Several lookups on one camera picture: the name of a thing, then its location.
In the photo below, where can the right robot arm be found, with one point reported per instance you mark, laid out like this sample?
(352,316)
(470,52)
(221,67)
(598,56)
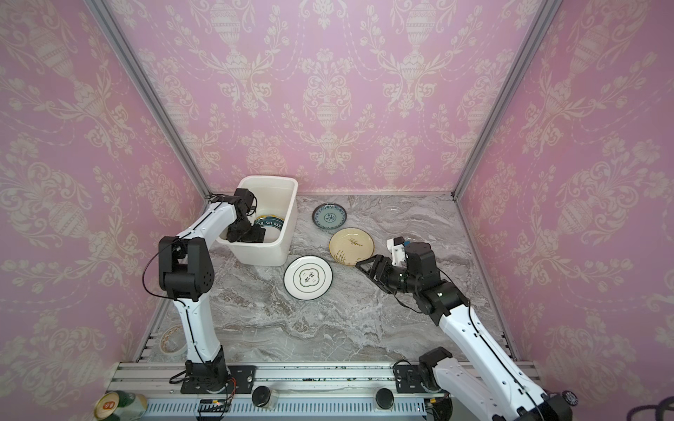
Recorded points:
(499,389)

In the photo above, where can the white plastic bin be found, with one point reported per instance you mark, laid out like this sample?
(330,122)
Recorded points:
(276,195)

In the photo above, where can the white slotted cable duct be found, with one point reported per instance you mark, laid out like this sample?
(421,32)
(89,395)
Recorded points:
(286,408)

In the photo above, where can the white plate dark lettered rim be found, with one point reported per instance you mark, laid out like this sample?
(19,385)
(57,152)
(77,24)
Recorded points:
(272,227)

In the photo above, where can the white plate green line pattern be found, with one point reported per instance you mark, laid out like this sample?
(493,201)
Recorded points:
(308,278)

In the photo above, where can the green can gold lid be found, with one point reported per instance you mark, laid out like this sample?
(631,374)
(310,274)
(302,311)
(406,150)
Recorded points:
(120,406)

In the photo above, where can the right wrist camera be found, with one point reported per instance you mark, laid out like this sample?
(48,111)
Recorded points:
(396,247)

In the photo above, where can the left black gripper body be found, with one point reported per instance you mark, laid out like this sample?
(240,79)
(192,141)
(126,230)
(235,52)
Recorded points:
(246,231)

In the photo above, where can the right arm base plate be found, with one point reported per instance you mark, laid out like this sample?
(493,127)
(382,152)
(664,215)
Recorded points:
(409,379)

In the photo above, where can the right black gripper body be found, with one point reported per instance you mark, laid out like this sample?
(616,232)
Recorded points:
(394,279)

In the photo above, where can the beige plate floral pattern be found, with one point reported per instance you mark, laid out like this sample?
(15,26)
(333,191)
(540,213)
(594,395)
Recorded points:
(350,245)

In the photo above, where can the left jar black lid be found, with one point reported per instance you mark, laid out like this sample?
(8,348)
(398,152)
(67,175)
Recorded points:
(265,398)

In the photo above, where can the jar black lid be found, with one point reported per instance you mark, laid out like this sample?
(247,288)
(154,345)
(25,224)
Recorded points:
(384,399)
(265,398)

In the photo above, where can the small teal patterned plate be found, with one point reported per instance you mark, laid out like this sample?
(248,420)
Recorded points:
(329,216)

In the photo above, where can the right jar black lid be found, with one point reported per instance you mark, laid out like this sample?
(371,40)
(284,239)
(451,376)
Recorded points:
(384,399)

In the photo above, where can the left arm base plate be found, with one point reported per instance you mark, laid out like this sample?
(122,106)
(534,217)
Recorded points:
(239,379)

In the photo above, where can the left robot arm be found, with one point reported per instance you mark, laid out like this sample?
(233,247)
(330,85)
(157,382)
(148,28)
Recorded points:
(186,275)

